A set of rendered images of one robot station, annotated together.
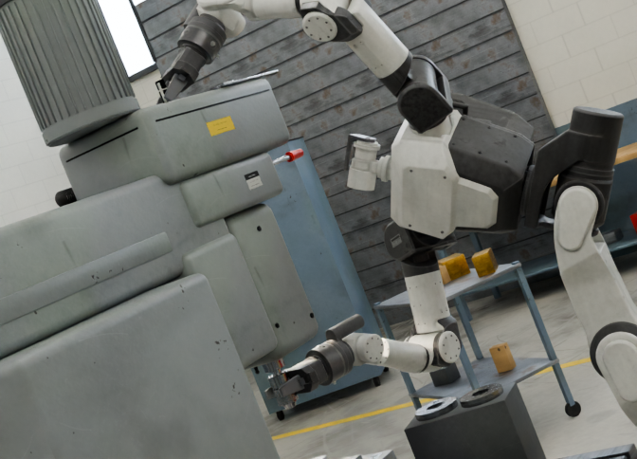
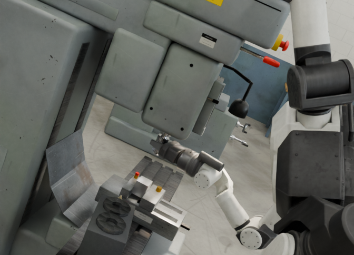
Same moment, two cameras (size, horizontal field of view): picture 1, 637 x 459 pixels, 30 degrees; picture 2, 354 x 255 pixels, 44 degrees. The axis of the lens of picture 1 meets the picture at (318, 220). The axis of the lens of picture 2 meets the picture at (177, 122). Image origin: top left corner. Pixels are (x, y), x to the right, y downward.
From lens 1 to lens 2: 2.23 m
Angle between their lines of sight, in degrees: 63
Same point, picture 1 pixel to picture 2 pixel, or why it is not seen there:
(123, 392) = not seen: outside the picture
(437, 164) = (273, 131)
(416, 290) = not seen: hidden behind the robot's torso
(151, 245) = (103, 7)
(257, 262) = (171, 76)
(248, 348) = (114, 94)
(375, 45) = (293, 18)
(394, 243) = not seen: hidden behind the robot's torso
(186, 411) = (8, 59)
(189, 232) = (134, 23)
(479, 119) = (342, 146)
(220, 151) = (194, 7)
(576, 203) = (278, 247)
